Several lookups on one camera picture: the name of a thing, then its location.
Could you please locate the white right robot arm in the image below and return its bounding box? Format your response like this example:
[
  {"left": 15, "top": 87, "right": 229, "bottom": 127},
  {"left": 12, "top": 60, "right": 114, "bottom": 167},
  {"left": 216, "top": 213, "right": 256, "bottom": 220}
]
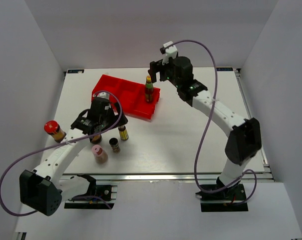
[{"left": 148, "top": 56, "right": 262, "bottom": 200}]

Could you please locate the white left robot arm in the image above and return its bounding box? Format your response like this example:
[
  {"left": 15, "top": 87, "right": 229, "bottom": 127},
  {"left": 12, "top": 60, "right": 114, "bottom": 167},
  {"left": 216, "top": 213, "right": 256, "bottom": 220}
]
[{"left": 19, "top": 97, "right": 128, "bottom": 216}]

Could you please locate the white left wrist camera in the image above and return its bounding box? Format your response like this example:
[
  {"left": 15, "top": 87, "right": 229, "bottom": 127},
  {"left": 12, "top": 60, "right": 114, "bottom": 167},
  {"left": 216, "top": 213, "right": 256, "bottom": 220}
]
[{"left": 97, "top": 91, "right": 110, "bottom": 100}]

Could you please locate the red three-compartment plastic tray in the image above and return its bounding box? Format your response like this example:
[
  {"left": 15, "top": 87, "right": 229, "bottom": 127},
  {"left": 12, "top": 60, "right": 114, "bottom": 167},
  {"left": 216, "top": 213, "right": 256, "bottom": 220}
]
[{"left": 92, "top": 74, "right": 160, "bottom": 120}]

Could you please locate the yellow-label dark sauce bottle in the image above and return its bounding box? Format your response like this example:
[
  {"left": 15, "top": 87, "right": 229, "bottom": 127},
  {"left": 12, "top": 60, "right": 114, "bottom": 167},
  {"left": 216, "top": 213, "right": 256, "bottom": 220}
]
[{"left": 118, "top": 125, "right": 129, "bottom": 141}]

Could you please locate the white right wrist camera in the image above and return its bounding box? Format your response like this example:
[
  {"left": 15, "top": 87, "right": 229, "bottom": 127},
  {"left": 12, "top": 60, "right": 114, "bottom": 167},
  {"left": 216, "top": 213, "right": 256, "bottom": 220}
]
[{"left": 160, "top": 41, "right": 178, "bottom": 65}]

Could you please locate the red-cap brown spice jar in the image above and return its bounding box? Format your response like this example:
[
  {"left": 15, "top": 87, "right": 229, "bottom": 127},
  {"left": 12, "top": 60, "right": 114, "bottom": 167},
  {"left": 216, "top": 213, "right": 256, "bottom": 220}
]
[{"left": 44, "top": 120, "right": 66, "bottom": 143}]

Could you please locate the red-cap dark sauce jar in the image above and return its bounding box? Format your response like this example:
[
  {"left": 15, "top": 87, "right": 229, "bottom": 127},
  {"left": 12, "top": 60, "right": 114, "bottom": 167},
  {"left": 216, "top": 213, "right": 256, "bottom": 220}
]
[{"left": 90, "top": 134, "right": 102, "bottom": 145}]

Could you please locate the left blue table label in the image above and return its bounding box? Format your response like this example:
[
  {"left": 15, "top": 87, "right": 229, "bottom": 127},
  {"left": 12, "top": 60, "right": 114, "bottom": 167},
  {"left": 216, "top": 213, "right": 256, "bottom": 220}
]
[{"left": 67, "top": 69, "right": 84, "bottom": 74}]

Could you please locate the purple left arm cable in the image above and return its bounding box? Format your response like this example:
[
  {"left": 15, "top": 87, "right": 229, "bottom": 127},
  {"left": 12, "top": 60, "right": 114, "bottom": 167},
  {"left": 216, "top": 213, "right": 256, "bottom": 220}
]
[{"left": 0, "top": 90, "right": 123, "bottom": 216}]

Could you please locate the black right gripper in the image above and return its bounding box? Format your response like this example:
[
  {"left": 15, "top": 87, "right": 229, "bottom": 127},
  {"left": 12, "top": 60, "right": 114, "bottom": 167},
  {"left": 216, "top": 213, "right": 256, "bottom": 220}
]
[{"left": 148, "top": 57, "right": 181, "bottom": 89}]

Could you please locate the right blue table label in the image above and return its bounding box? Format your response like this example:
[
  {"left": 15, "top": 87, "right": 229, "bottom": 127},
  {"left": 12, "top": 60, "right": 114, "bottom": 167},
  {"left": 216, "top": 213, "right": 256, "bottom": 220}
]
[{"left": 216, "top": 67, "right": 233, "bottom": 72}]

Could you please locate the black-cap spice shaker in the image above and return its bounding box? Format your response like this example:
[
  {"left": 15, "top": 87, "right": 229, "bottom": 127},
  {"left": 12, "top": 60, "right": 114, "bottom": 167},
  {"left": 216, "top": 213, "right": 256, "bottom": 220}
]
[{"left": 109, "top": 137, "right": 120, "bottom": 153}]

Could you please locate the green-label red sauce bottle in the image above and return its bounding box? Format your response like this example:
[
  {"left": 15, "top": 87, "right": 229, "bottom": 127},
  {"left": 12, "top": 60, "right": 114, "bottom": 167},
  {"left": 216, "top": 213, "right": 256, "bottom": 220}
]
[{"left": 145, "top": 75, "right": 154, "bottom": 103}]

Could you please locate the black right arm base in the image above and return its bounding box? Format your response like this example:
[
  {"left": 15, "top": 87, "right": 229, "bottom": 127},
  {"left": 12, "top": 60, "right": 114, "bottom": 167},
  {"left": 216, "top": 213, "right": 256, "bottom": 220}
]
[{"left": 195, "top": 184, "right": 248, "bottom": 213}]

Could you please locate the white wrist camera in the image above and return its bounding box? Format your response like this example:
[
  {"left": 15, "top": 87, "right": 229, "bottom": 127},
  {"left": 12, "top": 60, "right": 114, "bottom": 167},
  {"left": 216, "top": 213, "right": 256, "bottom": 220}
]
[
  {"left": 97, "top": 91, "right": 110, "bottom": 100},
  {"left": 160, "top": 41, "right": 178, "bottom": 65}
]

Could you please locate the pink-cap spice jar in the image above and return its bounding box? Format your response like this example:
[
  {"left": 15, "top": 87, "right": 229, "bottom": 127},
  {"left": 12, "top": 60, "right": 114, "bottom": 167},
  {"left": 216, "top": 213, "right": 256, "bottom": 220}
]
[{"left": 91, "top": 144, "right": 108, "bottom": 164}]

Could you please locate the blue table label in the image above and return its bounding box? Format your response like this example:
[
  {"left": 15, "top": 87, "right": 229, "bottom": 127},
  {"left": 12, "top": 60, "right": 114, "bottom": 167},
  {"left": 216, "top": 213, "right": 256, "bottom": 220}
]
[
  {"left": 67, "top": 69, "right": 84, "bottom": 74},
  {"left": 216, "top": 67, "right": 233, "bottom": 72}
]

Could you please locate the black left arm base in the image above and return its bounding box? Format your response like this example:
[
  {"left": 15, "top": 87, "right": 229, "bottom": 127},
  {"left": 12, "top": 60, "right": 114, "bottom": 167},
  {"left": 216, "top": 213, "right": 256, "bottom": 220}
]
[{"left": 64, "top": 183, "right": 118, "bottom": 210}]

